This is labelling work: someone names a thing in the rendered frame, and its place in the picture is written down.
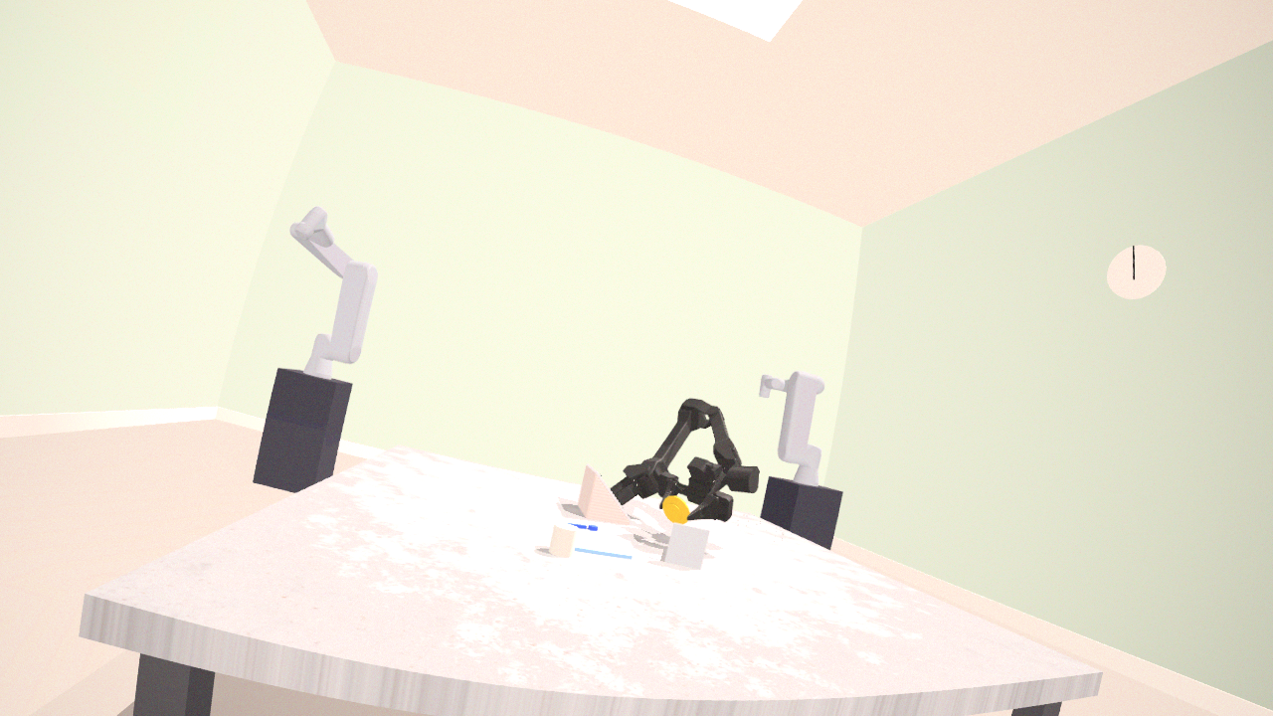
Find yellow plate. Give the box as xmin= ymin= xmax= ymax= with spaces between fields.
xmin=662 ymin=496 xmax=689 ymax=524

